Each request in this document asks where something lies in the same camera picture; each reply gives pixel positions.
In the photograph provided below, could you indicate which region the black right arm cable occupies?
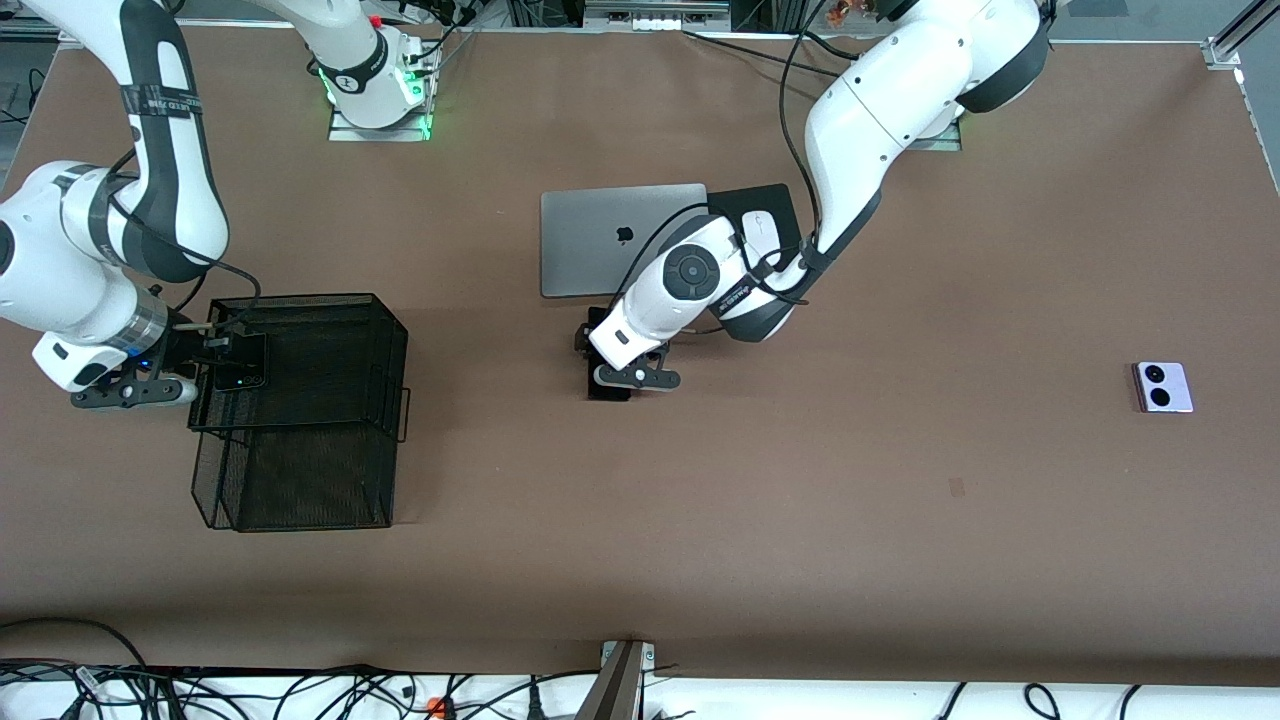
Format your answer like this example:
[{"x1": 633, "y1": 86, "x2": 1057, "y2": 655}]
[{"x1": 105, "y1": 150, "x2": 263, "y2": 341}]

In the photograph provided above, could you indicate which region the grey metal camera post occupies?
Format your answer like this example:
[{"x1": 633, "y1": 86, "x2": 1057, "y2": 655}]
[{"x1": 575, "y1": 640, "x2": 656, "y2": 720}]

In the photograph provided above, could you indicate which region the aluminium corner bracket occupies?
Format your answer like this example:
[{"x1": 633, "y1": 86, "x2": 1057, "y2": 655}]
[{"x1": 1203, "y1": 0, "x2": 1263, "y2": 71}]

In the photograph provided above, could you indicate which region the black mouse pad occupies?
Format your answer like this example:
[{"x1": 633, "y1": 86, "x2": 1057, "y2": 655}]
[{"x1": 706, "y1": 183, "x2": 803, "y2": 263}]

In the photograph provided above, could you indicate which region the black slab smartphone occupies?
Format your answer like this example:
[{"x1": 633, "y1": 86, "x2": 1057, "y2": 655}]
[{"x1": 586, "y1": 305, "x2": 634, "y2": 402}]

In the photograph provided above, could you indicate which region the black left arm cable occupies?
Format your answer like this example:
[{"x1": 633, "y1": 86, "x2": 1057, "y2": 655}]
[{"x1": 612, "y1": 0, "x2": 836, "y2": 336}]

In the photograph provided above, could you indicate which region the silver closed laptop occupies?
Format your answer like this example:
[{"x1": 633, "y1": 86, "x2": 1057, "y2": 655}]
[{"x1": 540, "y1": 183, "x2": 709, "y2": 299}]

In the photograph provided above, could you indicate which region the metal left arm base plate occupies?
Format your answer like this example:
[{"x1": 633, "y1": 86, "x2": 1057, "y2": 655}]
[{"x1": 905, "y1": 120, "x2": 963, "y2": 153}]

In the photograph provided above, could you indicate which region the black cable on table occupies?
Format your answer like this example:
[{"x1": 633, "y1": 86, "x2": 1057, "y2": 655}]
[{"x1": 683, "y1": 30, "x2": 846, "y2": 77}]

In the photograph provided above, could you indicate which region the white power strip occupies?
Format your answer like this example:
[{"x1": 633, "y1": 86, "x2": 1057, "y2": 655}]
[{"x1": 585, "y1": 0, "x2": 731, "y2": 31}]

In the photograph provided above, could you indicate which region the black mesh two-tier tray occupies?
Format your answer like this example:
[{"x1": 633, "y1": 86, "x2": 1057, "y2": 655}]
[{"x1": 188, "y1": 293, "x2": 413, "y2": 533}]

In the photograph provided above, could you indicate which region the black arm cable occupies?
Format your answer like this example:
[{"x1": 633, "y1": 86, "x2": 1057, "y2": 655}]
[
  {"x1": 105, "y1": 150, "x2": 263, "y2": 341},
  {"x1": 612, "y1": 0, "x2": 836, "y2": 336}
]

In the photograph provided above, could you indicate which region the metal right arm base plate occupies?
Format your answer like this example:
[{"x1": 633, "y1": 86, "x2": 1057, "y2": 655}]
[{"x1": 328, "y1": 45, "x2": 433, "y2": 143}]

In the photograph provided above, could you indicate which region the black looped floor cable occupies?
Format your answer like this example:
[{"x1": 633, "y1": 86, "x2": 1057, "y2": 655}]
[{"x1": 0, "y1": 618, "x2": 151, "y2": 720}]

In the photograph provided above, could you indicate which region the lavender flip phone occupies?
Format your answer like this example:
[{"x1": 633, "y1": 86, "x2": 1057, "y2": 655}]
[{"x1": 1131, "y1": 361, "x2": 1194, "y2": 414}]

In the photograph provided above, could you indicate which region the black flip phone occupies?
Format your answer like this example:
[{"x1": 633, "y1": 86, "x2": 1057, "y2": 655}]
[{"x1": 212, "y1": 333, "x2": 269, "y2": 392}]

